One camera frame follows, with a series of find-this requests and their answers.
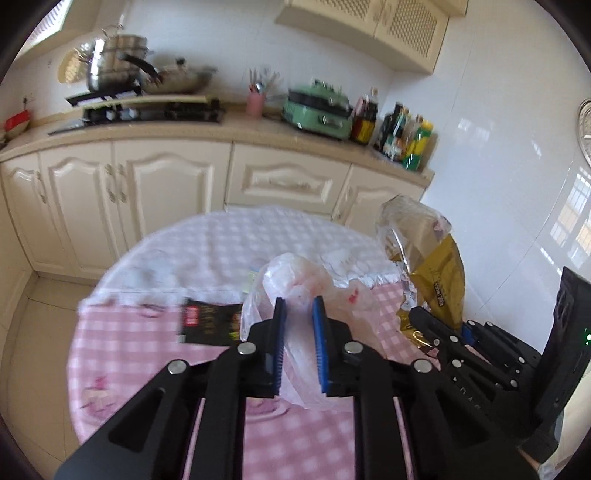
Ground small seasoning bottles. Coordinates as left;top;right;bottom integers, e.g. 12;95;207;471
392;108;419;162

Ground cream kitchen counter cabinets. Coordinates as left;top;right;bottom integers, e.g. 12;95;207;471
0;108;435;282

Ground window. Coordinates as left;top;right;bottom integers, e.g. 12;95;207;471
28;0;77;35

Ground steel wok with lid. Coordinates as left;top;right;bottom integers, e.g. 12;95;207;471
139;58;218;95

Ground black snack packet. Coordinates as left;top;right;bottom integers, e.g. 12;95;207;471
178;299;243;347

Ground person's right forearm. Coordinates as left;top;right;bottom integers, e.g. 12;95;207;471
519;411;573;480

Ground large dark oil bottle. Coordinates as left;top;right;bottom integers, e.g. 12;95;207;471
350;88;379;146

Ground gold snack bag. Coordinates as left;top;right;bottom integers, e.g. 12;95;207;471
394;217;467;352

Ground cream lattice wall cabinet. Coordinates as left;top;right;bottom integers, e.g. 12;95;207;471
274;0;451;75

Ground green electric cooker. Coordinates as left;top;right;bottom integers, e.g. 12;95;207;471
283;79;355;141

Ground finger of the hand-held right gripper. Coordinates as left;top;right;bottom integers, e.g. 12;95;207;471
463;318;543;384
409;307;522;407

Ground bunch of kitchen utensils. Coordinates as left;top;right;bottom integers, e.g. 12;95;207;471
247;67;284;93

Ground pale cutting board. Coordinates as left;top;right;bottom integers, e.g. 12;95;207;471
82;93;208;109

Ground pink utensil holder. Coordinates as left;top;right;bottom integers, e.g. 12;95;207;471
246;90;269;117

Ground cream perforated plate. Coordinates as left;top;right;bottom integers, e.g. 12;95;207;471
58;46;90;85

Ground green yellow plastic bottle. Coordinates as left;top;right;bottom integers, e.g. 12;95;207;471
403;119;435;172

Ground stainless steamer pot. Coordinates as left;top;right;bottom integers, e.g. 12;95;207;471
76;28;160;93

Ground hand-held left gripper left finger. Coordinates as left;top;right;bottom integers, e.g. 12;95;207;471
54;298;288;480

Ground black gas stove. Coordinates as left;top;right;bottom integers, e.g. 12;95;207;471
46;95;227;137

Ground translucent white plastic bag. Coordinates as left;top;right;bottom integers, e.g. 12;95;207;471
240;252;402;411

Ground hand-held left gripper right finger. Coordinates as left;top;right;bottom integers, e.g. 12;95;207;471
312;296;541;480

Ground dark glass sauce bottle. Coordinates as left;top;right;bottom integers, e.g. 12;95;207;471
379;102;403;155

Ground red container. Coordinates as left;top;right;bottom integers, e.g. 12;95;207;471
4;111;33;132

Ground clear plastic wrapper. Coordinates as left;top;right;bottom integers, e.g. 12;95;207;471
376;194;451;278

